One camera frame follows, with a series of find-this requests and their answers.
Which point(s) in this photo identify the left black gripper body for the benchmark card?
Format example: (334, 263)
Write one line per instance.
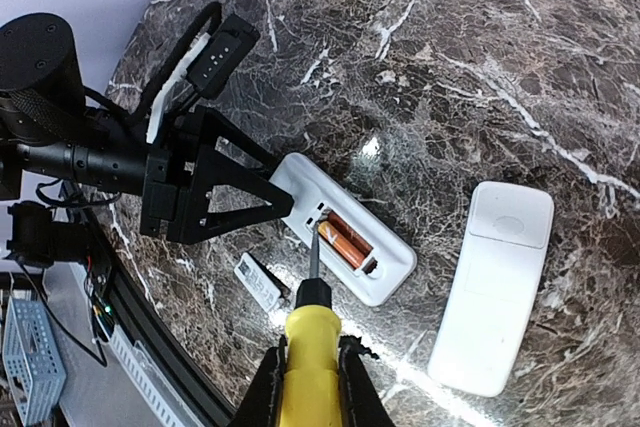
(174, 198)

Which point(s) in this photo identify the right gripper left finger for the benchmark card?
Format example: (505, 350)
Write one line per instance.
(262, 402)

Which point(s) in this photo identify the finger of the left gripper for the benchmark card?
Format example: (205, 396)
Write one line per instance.
(223, 196)
(213, 163)

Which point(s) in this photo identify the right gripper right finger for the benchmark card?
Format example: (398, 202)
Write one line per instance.
(360, 404)

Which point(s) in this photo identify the yellow handled screwdriver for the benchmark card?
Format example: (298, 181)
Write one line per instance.
(310, 395)

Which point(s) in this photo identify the white remote with display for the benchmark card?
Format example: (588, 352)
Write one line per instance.
(369, 258)

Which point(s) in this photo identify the white battery compartment cover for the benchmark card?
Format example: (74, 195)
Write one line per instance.
(258, 283)

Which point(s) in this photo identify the orange AAA battery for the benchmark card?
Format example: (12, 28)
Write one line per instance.
(345, 240)

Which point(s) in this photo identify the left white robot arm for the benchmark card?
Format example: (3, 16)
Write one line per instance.
(52, 124)

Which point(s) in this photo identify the white centre remote control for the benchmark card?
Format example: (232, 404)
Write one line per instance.
(494, 287)

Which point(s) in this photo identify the blue perforated basket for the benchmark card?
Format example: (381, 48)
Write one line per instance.
(34, 368)

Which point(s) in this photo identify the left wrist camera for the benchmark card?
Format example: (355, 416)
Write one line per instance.
(206, 66)

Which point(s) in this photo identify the black front table rail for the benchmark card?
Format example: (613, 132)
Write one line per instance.
(141, 323)

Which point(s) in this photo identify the white slotted cable duct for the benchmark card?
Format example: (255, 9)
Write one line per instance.
(148, 381)

